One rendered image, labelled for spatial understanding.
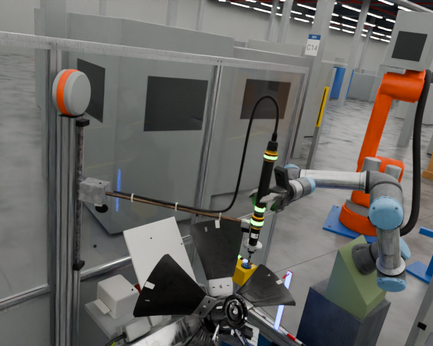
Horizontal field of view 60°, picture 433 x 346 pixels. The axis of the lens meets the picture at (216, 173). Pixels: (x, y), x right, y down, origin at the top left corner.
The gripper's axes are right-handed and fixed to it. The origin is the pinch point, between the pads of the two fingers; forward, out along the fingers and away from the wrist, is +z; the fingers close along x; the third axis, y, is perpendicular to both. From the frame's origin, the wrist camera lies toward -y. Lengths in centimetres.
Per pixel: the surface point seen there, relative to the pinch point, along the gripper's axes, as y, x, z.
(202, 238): 26.1, 20.1, 2.4
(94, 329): 100, 70, 19
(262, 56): -37, 253, -321
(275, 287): 46, -3, -23
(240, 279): 63, 23, -34
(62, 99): -22, 54, 44
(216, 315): 43.5, -1.5, 12.6
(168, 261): 22.9, 11.6, 26.7
